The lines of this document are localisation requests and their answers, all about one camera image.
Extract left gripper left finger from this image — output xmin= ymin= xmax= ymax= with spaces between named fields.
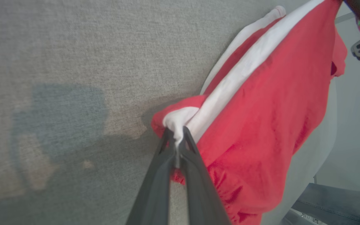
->
xmin=126 ymin=127 xmax=177 ymax=225

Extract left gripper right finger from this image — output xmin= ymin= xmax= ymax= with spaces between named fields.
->
xmin=179 ymin=126 xmax=231 ymax=225

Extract red shorts white stripe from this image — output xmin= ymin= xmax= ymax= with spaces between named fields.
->
xmin=151 ymin=0 xmax=348 ymax=225

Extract blue denim jeans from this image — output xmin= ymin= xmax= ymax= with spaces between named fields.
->
xmin=280 ymin=182 xmax=360 ymax=225

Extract grey fabric sofa seat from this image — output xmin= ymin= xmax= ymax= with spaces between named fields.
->
xmin=0 ymin=0 xmax=312 ymax=225

